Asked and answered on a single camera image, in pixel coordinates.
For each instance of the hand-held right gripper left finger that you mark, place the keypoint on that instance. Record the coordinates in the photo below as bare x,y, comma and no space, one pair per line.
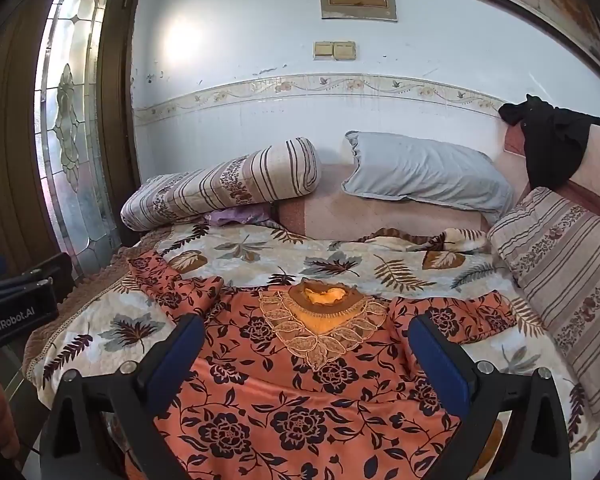
180,355

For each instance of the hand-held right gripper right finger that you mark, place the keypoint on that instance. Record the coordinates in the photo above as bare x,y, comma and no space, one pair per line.
437,360

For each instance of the orange floral dress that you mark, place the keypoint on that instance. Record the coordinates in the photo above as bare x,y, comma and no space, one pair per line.
280,410

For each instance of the person's left forearm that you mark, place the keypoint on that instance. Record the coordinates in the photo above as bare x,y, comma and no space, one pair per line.
0,420

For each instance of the leaf print blanket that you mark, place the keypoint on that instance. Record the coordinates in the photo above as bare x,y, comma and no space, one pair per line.
330,260

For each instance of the purple cloth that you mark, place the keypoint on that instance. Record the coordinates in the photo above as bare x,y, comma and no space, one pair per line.
235,216

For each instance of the striped flat pillow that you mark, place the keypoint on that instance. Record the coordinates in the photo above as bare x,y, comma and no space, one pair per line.
565,270

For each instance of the brown wooden door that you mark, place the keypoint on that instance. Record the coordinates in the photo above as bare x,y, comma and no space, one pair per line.
5,160

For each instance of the striped bolster pillow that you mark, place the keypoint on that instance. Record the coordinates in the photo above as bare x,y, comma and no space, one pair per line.
220,185

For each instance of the grey pillow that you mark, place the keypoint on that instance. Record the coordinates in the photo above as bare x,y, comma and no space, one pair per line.
420,170

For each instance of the stained glass sidelight window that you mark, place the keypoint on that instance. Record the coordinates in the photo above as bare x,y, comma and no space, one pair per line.
70,125

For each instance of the black cloth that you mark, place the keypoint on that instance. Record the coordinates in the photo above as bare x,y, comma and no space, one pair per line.
550,145

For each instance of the beige light switch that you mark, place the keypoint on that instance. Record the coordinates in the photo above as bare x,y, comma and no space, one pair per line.
344,50
323,49

